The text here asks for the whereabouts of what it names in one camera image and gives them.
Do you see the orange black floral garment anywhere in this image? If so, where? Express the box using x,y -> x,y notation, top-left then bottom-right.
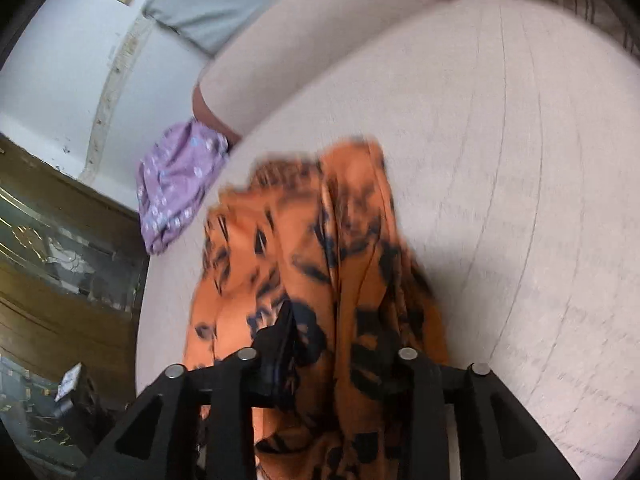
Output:
183,140 -> 448,479

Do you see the dark wooden glass cabinet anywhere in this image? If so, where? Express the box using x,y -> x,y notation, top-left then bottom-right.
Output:
1,138 -> 148,479

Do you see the purple floral garment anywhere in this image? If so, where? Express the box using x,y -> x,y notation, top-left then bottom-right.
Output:
137,118 -> 230,255

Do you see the beige quilted bed cover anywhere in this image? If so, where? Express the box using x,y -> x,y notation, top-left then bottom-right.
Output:
136,0 -> 639,479

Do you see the pink bolster pillow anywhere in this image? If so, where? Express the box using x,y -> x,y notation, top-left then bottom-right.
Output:
192,0 -> 444,144

